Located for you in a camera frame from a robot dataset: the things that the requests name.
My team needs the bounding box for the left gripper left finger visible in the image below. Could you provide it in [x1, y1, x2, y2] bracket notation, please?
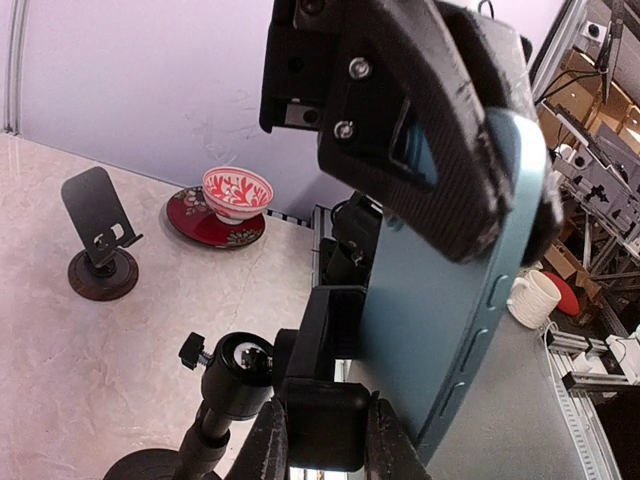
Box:
[229, 399, 288, 480]

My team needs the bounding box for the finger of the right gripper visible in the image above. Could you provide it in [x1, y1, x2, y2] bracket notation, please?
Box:
[436, 1, 564, 267]

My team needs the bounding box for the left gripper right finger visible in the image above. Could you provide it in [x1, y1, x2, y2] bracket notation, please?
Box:
[364, 392, 430, 480]

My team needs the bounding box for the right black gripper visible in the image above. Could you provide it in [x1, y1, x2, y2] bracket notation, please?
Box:
[259, 0, 518, 263]

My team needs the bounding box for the black pole phone stand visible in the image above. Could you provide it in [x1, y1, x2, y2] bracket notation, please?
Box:
[102, 284, 374, 480]

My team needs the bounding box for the black phone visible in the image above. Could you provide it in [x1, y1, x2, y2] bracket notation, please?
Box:
[357, 107, 551, 469]

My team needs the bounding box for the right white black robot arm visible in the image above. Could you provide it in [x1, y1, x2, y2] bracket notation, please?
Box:
[259, 1, 537, 285]

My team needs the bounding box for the right flat black phone stand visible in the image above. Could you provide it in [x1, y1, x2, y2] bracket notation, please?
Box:
[61, 167, 142, 302]

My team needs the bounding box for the red patterned bowl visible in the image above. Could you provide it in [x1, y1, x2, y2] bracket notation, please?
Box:
[202, 166, 274, 225]

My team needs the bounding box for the white ribbed mug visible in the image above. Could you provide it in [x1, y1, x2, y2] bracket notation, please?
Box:
[506, 270, 562, 330]

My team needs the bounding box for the dark red saucer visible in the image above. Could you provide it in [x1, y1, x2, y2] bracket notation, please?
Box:
[166, 186, 266, 249]

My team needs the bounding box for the right aluminium frame post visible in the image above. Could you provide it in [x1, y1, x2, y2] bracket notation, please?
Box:
[1, 0, 29, 135]

